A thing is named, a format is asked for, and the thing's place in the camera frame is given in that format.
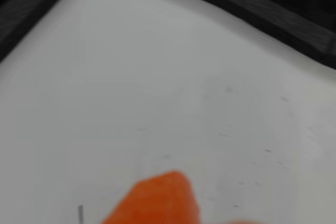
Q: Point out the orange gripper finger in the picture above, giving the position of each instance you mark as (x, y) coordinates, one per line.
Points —
(157, 200)

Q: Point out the long black foam strip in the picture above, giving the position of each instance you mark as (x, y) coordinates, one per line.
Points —
(262, 6)
(23, 6)

